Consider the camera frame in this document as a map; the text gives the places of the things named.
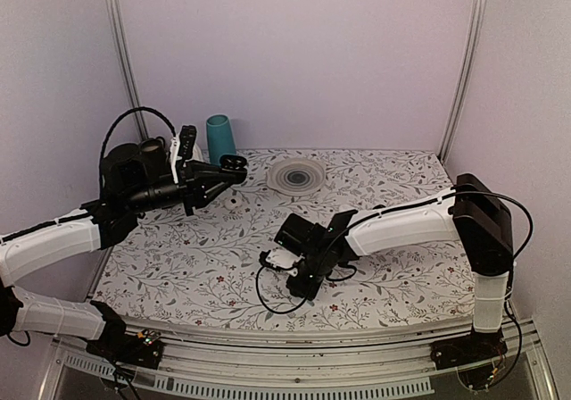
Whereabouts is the right aluminium frame post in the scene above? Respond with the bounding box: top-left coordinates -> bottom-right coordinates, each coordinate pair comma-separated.
437,0 -> 487,165

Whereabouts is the floral tablecloth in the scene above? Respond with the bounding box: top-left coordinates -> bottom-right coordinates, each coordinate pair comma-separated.
91,147 -> 508,335

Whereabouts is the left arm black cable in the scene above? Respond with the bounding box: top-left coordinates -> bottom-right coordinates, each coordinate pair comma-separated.
97,106 -> 178,169

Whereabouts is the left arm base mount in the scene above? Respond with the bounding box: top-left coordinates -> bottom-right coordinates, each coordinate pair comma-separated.
86,330 -> 165,370

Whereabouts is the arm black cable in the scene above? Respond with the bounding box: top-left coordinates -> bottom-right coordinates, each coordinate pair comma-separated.
97,106 -> 178,169
254,185 -> 534,315

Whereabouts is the teal vase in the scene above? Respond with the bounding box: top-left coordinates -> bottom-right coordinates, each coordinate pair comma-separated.
206,113 -> 236,165

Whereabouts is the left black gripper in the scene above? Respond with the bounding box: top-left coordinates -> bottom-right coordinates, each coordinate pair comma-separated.
124,160 -> 236,216

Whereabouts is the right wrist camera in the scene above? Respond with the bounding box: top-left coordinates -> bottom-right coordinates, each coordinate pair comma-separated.
259,248 -> 302,277

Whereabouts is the aluminium front rail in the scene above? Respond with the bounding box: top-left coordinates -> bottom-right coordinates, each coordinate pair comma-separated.
37,323 -> 559,400

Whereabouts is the white oval earbud case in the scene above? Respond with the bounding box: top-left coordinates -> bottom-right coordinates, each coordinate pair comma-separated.
338,204 -> 356,213

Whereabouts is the black earbud charging case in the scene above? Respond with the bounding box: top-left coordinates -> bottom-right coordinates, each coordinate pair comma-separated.
219,154 -> 247,172

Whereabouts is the aluminium frame post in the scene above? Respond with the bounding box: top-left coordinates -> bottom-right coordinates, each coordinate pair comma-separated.
100,0 -> 151,140
437,0 -> 487,165

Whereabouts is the black cylinder vase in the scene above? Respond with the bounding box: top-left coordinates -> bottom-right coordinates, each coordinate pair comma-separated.
139,137 -> 167,170

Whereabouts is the spiral patterned plate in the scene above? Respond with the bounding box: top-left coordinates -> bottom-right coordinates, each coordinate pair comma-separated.
267,158 -> 327,196

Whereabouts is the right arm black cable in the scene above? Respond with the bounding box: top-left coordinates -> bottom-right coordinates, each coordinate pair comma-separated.
254,185 -> 534,315

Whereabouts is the left aluminium frame post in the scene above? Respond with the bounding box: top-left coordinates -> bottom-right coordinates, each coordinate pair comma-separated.
100,0 -> 151,140

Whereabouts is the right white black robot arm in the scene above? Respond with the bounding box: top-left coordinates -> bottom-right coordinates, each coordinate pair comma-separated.
260,174 -> 515,361

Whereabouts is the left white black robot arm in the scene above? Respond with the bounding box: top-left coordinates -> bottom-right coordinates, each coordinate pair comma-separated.
1,138 -> 247,359

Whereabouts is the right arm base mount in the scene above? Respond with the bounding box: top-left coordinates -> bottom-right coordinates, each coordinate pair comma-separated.
430,329 -> 508,391

